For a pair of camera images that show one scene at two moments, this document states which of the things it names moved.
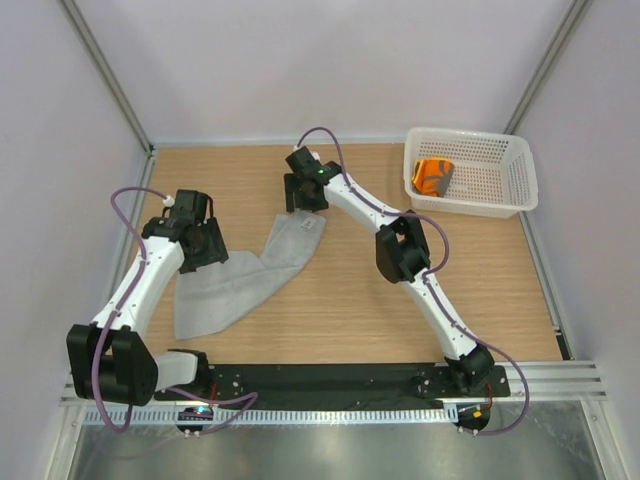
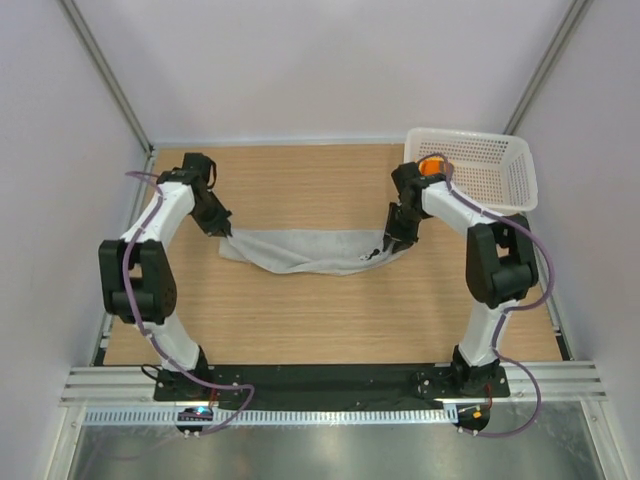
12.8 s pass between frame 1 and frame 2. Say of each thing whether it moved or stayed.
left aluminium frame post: stayed
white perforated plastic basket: stayed
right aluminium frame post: stayed
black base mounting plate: stayed
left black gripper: moved
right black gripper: moved
